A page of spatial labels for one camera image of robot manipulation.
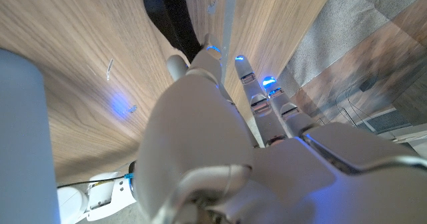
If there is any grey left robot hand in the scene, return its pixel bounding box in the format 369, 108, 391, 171
131, 33, 427, 224

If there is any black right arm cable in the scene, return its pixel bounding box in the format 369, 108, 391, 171
56, 175, 130, 189

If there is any small black rectangular device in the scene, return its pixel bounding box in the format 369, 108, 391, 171
139, 0, 203, 63

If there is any printed office backdrop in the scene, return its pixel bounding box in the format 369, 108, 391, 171
276, 0, 427, 148

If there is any translucent blue-grey plastic cup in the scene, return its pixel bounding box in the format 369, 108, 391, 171
0, 48, 61, 224

